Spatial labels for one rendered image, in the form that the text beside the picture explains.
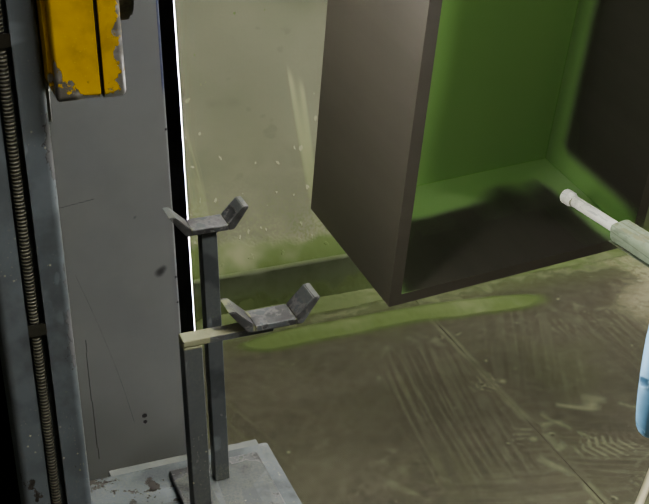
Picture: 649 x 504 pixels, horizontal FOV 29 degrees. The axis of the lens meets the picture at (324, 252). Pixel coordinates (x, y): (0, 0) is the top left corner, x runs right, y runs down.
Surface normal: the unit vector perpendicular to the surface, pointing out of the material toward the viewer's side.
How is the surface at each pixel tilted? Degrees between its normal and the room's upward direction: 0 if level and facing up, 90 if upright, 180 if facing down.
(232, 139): 57
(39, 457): 90
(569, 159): 90
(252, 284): 91
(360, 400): 0
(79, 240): 90
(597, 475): 0
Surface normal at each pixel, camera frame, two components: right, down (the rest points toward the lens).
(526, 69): 0.44, 0.56
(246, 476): -0.01, -0.90
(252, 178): 0.29, -0.15
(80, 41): 0.35, 0.40
